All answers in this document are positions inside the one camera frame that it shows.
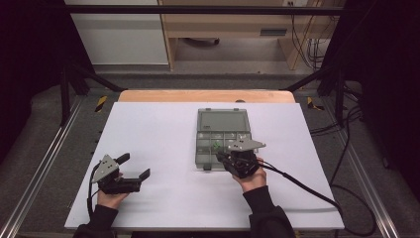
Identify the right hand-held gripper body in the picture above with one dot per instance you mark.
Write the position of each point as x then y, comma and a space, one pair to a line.
242, 162

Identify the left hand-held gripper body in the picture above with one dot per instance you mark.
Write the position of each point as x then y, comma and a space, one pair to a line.
115, 186

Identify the grey plastic compartment box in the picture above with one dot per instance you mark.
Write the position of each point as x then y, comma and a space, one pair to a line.
214, 122

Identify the person's left hand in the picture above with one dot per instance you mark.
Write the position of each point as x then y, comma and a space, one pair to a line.
112, 199

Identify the person's right hand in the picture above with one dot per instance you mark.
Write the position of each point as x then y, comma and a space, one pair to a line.
252, 180

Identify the white table mat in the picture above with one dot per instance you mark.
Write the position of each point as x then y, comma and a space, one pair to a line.
158, 139

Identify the wooden table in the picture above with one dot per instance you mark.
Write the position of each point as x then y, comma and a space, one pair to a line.
185, 95

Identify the white cabinet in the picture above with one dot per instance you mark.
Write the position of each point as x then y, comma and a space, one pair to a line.
122, 39

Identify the wooden desk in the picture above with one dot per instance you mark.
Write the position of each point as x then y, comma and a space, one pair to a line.
231, 24

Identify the dark curtain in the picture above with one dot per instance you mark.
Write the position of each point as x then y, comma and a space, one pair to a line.
29, 59
389, 82

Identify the aluminium floor rail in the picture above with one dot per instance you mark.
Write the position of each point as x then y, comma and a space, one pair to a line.
39, 158
366, 178

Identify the black frame strut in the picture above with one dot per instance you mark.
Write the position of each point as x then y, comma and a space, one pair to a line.
317, 77
95, 77

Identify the black horizontal frame bar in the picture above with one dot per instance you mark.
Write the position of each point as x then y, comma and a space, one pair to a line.
198, 9

